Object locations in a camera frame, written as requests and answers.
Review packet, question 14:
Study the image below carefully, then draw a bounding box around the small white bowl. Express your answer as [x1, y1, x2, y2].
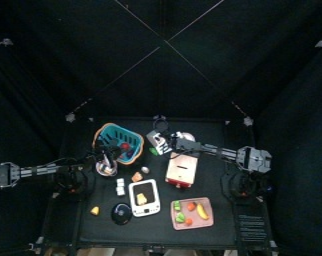
[95, 160, 121, 177]

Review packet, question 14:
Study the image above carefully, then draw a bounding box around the teal basket with orange rim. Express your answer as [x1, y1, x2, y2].
[92, 122, 146, 166]

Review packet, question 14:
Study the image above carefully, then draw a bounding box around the wooden toy box red base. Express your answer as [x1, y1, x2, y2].
[165, 151, 201, 190]

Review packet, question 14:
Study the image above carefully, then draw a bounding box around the yellow toy food piece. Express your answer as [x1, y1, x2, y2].
[137, 193, 150, 206]

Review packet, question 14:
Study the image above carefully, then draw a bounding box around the white kitchen scale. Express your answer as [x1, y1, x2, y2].
[127, 178, 163, 218]

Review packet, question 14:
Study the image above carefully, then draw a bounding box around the black round disc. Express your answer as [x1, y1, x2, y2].
[111, 202, 134, 226]

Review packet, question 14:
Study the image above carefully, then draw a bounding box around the pink rectangular tray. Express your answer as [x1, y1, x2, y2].
[170, 196, 217, 231]

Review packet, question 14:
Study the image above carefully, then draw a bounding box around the yellow toy banana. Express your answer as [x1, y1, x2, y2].
[197, 202, 211, 221]

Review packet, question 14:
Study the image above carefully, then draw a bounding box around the black ring camera mount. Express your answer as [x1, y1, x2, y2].
[151, 114, 171, 133]

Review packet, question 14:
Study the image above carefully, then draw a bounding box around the thin diagonal brace cable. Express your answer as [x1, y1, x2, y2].
[114, 0, 251, 118]
[71, 0, 227, 114]

